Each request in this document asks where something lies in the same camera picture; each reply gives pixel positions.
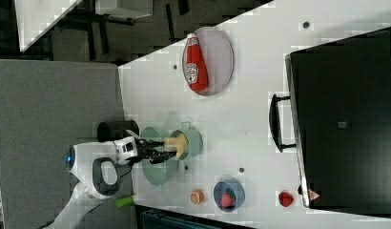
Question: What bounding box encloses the red strawberry on table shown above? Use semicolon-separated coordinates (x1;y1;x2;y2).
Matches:
278;191;294;207

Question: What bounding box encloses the grey round plate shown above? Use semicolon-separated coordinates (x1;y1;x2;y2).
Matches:
182;27;235;96

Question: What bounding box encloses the silver black toaster oven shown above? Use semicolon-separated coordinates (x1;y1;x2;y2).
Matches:
284;27;391;219

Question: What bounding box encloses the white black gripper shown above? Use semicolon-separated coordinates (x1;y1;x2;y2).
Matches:
114;136;176;166

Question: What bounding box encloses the green perforated colander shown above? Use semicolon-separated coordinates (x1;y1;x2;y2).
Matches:
140;127;178;186

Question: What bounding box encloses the yellow plush banana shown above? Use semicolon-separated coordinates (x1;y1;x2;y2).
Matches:
164;134;188;159

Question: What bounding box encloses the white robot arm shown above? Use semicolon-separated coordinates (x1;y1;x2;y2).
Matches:
39;136;177;229

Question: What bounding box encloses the black round pot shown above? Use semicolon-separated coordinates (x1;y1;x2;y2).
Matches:
97;120;139;142

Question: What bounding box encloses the orange slice toy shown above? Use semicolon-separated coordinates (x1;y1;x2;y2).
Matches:
190;189;205;205

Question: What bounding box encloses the red ketchup bottle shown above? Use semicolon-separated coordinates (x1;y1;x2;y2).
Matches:
185;33;209;93

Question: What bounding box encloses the green mug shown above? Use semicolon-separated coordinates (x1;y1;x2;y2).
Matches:
171;121;203;160

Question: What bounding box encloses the red strawberry in bowl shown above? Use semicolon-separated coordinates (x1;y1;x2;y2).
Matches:
220;191;236;208

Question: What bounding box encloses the green slotted spatula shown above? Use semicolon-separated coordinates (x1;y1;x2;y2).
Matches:
115;196;134;208

